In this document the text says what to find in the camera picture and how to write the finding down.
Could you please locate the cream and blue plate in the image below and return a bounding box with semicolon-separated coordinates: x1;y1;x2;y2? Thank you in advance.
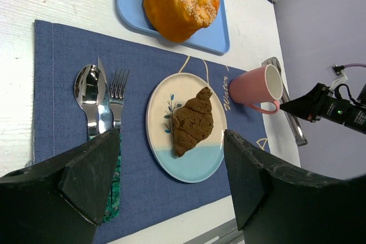
145;73;227;183

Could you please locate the aluminium table edge rail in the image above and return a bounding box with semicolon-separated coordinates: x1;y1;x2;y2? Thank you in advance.
186;219;245;244

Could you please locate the pink ceramic mug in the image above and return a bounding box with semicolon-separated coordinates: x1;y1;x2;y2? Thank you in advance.
229;65;283;115

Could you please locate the tall orange sugared bun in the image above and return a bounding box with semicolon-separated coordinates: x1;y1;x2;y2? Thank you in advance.
143;0;220;43

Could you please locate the metal spoon green handle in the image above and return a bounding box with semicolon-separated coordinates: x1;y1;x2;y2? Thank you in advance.
74;64;100;140

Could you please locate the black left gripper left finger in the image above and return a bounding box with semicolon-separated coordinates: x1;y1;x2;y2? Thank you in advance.
1;128;120;243

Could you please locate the brown chocolate croissant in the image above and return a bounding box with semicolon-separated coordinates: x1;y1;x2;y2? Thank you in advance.
172;87;214;157

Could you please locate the metal knife green handle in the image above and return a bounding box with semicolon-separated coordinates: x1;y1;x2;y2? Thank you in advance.
98;57;113;134

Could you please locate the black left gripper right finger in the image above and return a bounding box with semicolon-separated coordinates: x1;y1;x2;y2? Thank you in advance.
224;130;365;243

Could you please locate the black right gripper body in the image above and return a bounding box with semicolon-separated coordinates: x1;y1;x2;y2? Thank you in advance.
304;83;365;134

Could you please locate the blue cloth placemat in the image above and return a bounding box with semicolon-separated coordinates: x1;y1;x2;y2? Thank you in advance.
33;21;269;243

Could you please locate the metal fork green handle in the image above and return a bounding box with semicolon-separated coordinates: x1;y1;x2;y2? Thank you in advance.
103;69;130;223

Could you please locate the light blue plastic tray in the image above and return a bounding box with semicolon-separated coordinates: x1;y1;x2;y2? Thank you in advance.
116;0;230;55

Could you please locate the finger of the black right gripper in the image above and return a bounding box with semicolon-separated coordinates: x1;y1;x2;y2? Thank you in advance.
280;95;314;120

